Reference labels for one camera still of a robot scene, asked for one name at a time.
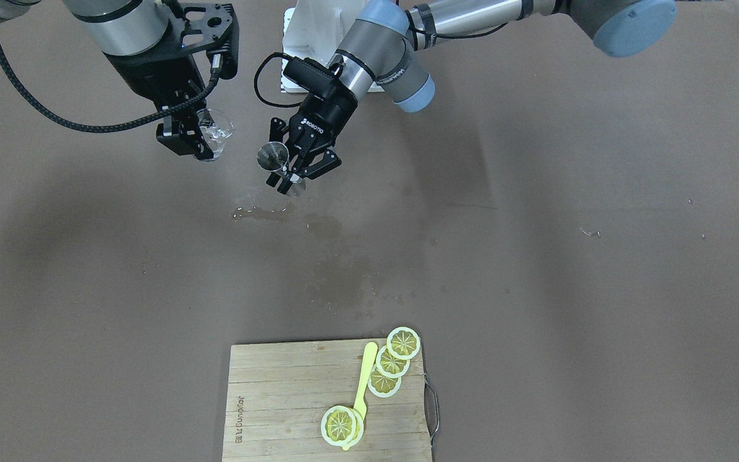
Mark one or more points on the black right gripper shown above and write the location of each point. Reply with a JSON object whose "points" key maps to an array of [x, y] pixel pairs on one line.
{"points": [[151, 78]]}

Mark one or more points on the lemon slice far end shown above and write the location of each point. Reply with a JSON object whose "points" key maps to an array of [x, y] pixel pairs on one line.
{"points": [[403, 343]]}

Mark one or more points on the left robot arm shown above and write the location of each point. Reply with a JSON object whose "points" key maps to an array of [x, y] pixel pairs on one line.
{"points": [[380, 48]]}

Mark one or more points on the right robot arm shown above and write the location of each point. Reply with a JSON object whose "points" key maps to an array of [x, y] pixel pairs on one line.
{"points": [[142, 41]]}

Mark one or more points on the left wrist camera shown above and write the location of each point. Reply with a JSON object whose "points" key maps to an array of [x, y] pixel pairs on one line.
{"points": [[309, 74]]}

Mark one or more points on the clear glass shaker cup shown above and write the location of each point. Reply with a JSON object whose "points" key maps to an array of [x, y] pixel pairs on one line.
{"points": [[217, 128]]}

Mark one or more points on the lemon slice near spoon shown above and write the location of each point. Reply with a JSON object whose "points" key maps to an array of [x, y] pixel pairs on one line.
{"points": [[383, 386]]}

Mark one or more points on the bamboo cutting board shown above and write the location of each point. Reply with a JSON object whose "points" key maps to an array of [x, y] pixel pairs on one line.
{"points": [[278, 394]]}

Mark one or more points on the steel double jigger measuring cup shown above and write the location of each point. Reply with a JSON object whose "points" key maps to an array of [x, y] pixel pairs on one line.
{"points": [[274, 157]]}

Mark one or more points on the lemon slice middle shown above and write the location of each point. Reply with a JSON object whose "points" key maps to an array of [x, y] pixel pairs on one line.
{"points": [[389, 365]]}

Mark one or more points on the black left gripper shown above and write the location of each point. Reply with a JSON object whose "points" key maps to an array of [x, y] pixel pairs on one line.
{"points": [[326, 110]]}

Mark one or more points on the lemon slice in spoon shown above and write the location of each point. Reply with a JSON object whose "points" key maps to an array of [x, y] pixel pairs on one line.
{"points": [[342, 427]]}

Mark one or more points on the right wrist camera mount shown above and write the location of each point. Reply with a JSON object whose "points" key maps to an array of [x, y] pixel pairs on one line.
{"points": [[209, 27]]}

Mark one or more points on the yellow plastic spoon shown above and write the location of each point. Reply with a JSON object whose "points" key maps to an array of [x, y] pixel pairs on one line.
{"points": [[359, 406]]}

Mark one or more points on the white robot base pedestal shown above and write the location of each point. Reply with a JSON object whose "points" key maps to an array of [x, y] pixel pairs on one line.
{"points": [[313, 29]]}

